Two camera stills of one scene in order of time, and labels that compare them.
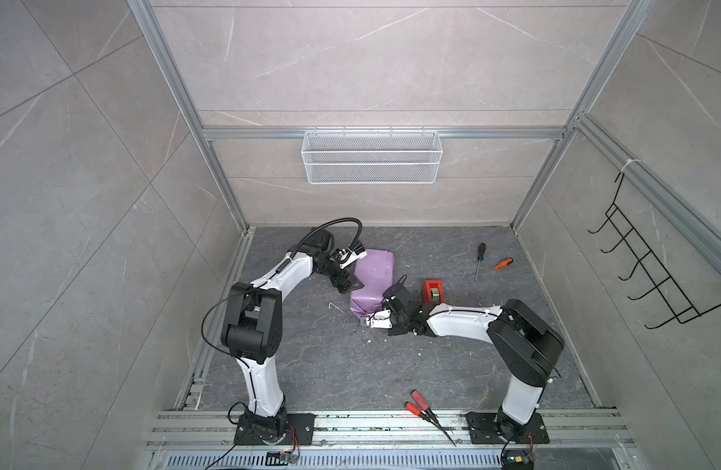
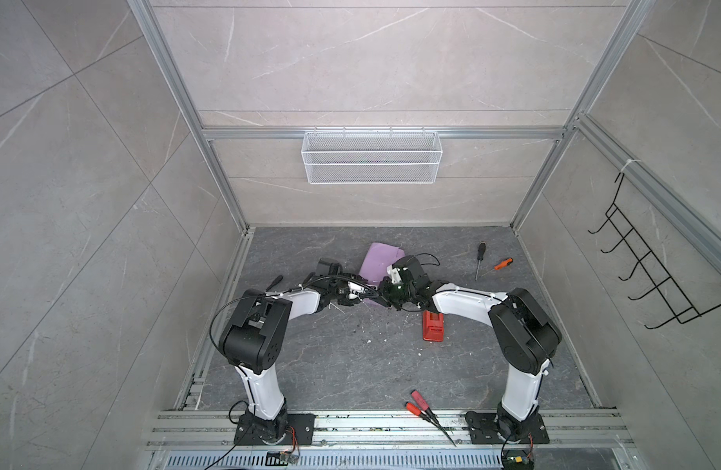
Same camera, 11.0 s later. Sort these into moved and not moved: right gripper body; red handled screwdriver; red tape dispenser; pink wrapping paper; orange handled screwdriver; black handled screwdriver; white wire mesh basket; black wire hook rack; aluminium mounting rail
Moved: red tape dispenser; right gripper body; pink wrapping paper
Not moved: black wire hook rack; orange handled screwdriver; aluminium mounting rail; red handled screwdriver; black handled screwdriver; white wire mesh basket
